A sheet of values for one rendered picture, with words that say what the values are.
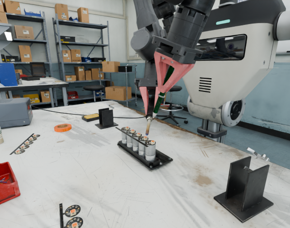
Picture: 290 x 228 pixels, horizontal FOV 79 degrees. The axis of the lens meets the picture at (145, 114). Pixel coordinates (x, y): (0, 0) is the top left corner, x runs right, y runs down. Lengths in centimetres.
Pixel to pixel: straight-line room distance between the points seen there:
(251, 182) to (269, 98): 271
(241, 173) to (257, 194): 4
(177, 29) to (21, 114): 66
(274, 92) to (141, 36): 263
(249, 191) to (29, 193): 39
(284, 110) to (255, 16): 227
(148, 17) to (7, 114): 61
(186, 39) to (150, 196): 29
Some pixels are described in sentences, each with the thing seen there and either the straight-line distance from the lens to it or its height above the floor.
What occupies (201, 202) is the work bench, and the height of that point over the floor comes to 75.
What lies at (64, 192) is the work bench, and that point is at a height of 75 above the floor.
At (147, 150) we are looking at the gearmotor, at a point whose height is 80.
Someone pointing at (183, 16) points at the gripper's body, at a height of 106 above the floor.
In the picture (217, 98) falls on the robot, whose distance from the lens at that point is 77.
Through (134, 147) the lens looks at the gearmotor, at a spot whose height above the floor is 78.
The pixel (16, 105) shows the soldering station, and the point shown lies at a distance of 81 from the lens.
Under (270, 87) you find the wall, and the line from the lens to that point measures 300.
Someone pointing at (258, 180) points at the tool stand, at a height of 80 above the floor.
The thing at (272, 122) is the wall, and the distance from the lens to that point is 306.
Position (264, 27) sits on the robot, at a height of 110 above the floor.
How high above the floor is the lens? 99
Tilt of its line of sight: 16 degrees down
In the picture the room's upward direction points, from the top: straight up
